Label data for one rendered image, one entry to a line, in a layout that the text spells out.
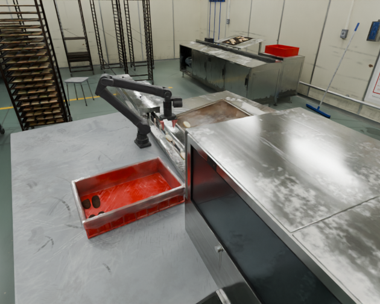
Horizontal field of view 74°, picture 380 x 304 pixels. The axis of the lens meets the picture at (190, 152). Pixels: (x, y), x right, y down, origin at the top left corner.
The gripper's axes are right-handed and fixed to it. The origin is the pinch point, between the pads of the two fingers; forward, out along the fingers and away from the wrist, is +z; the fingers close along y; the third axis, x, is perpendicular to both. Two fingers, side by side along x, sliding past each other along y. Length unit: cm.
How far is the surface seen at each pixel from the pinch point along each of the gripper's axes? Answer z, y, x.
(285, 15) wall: -55, 370, 304
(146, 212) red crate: 8, -35, -66
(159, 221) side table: 11, -31, -71
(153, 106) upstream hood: 0.8, 3.9, 47.0
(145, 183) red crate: 11, -29, -42
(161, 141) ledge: 6.6, -7.3, -5.5
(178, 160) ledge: 6.6, -5.8, -33.1
